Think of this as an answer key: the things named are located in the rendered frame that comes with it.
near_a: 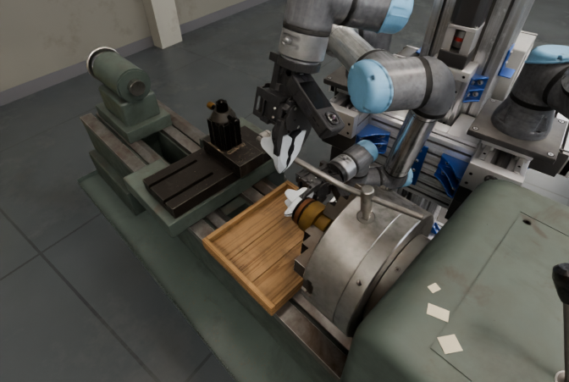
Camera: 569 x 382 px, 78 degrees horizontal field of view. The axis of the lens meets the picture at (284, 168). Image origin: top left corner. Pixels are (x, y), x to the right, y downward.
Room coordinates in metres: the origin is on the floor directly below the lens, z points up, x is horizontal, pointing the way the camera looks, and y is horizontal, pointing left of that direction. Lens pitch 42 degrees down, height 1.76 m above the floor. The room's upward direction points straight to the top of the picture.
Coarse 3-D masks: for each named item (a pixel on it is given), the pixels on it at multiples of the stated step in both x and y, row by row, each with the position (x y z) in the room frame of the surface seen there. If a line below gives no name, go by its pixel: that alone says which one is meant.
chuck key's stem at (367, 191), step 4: (364, 188) 0.43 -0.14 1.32; (368, 188) 0.43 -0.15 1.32; (372, 188) 0.43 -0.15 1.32; (364, 192) 0.42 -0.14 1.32; (368, 192) 0.42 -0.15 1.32; (372, 192) 0.42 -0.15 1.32; (364, 196) 0.42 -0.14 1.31; (368, 196) 0.42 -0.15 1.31; (372, 196) 0.42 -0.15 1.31; (364, 200) 0.42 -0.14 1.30; (368, 200) 0.42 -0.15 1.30; (364, 204) 0.43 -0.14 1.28; (368, 204) 0.42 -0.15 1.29; (372, 204) 0.43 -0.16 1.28; (364, 208) 0.43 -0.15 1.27; (368, 208) 0.43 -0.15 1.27; (372, 208) 0.43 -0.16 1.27; (364, 212) 0.43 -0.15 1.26; (368, 212) 0.43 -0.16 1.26; (364, 216) 0.43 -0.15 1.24; (368, 216) 0.43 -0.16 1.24
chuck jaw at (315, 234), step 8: (312, 224) 0.53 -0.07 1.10; (304, 232) 0.51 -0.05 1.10; (312, 232) 0.50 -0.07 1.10; (320, 232) 0.50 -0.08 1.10; (304, 240) 0.50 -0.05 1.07; (312, 240) 0.48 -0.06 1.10; (304, 248) 0.46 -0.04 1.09; (312, 248) 0.46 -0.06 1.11; (304, 256) 0.44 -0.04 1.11; (296, 264) 0.42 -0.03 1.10; (304, 264) 0.41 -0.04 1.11; (296, 272) 0.42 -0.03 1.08; (304, 280) 0.38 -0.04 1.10; (312, 288) 0.37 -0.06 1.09
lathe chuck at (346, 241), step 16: (384, 192) 0.51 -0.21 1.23; (352, 208) 0.46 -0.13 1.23; (384, 208) 0.46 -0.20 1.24; (336, 224) 0.43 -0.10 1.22; (352, 224) 0.43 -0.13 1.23; (368, 224) 0.42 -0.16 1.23; (384, 224) 0.42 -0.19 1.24; (320, 240) 0.41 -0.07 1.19; (336, 240) 0.41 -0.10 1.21; (352, 240) 0.40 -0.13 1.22; (368, 240) 0.39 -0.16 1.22; (320, 256) 0.39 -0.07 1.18; (336, 256) 0.38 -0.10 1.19; (352, 256) 0.37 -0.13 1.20; (304, 272) 0.39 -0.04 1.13; (320, 272) 0.37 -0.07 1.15; (336, 272) 0.36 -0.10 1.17; (352, 272) 0.35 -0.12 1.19; (304, 288) 0.38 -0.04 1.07; (320, 288) 0.35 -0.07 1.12; (336, 288) 0.34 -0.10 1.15; (320, 304) 0.34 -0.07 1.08; (336, 304) 0.32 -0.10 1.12
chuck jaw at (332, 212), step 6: (354, 186) 0.56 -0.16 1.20; (360, 186) 0.55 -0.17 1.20; (342, 198) 0.55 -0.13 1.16; (348, 198) 0.55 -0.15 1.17; (330, 204) 0.56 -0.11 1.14; (336, 204) 0.55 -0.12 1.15; (342, 204) 0.54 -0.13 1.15; (324, 210) 0.55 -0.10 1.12; (330, 210) 0.55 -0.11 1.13; (336, 210) 0.54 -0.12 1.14; (330, 216) 0.54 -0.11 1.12; (336, 216) 0.53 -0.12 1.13
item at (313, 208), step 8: (304, 200) 0.59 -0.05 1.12; (312, 200) 0.59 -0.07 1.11; (296, 208) 0.57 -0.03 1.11; (304, 208) 0.57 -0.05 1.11; (312, 208) 0.56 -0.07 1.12; (320, 208) 0.56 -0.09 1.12; (296, 216) 0.56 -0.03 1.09; (304, 216) 0.55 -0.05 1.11; (312, 216) 0.54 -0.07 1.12; (320, 216) 0.54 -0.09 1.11; (304, 224) 0.53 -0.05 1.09; (320, 224) 0.52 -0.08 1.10; (328, 224) 0.52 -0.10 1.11
